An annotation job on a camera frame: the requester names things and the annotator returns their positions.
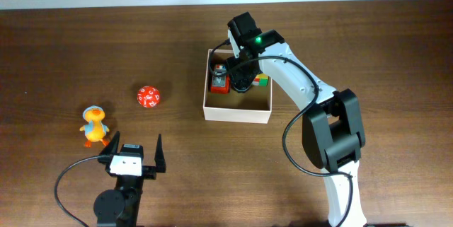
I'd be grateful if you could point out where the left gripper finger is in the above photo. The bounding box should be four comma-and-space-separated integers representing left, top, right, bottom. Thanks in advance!
154, 134, 166, 167
101, 131, 120, 156

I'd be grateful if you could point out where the black round cap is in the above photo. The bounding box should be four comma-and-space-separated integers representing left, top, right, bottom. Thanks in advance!
231, 78, 253, 93

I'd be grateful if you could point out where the colourful puzzle cube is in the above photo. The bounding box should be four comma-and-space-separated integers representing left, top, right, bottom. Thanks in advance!
252, 74, 269, 86

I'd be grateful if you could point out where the red toy car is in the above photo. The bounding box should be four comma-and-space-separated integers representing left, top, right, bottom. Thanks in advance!
210, 64, 230, 94

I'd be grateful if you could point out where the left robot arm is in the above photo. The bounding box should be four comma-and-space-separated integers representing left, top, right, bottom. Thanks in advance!
93, 132, 166, 227

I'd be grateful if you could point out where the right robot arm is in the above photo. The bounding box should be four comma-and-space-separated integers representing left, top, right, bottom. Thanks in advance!
227, 12, 367, 226

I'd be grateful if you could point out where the orange plush duck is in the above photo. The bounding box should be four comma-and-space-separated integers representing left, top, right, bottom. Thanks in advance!
79, 105, 110, 148

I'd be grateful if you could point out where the white cardboard box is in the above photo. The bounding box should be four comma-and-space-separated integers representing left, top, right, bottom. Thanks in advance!
202, 64, 273, 124

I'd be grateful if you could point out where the red letter ball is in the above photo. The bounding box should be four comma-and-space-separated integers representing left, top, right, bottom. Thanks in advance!
137, 86, 161, 108

